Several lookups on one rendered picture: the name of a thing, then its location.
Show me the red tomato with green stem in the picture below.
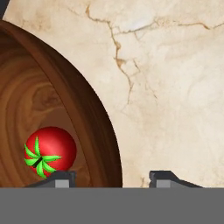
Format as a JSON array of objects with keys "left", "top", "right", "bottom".
[{"left": 24, "top": 126, "right": 78, "bottom": 179}]

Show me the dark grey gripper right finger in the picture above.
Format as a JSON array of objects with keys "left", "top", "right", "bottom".
[{"left": 149, "top": 170, "right": 204, "bottom": 189}]

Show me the brown wooden bowl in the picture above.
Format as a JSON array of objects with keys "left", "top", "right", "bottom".
[{"left": 0, "top": 19, "right": 123, "bottom": 189}]

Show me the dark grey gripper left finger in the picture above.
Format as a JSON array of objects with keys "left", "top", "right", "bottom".
[{"left": 25, "top": 170, "right": 77, "bottom": 189}]

